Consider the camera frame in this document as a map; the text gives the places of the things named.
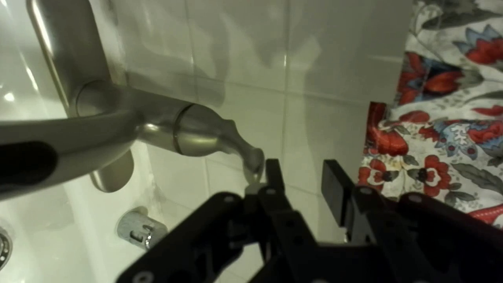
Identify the floral curtain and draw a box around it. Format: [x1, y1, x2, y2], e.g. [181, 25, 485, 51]
[358, 0, 503, 230]

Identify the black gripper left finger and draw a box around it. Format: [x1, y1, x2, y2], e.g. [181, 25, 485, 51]
[115, 158, 323, 283]

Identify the brushed nickel faucet handle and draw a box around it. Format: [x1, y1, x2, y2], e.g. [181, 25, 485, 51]
[175, 103, 268, 186]

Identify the brushed nickel faucet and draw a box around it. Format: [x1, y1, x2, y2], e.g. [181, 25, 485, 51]
[0, 0, 211, 205]

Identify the metal sink drain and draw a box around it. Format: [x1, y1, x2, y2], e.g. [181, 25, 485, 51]
[0, 227, 13, 272]

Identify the chrome sink fitting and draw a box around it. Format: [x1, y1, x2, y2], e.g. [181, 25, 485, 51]
[117, 206, 170, 252]

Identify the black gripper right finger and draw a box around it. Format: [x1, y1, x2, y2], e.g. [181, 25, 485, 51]
[321, 159, 503, 283]

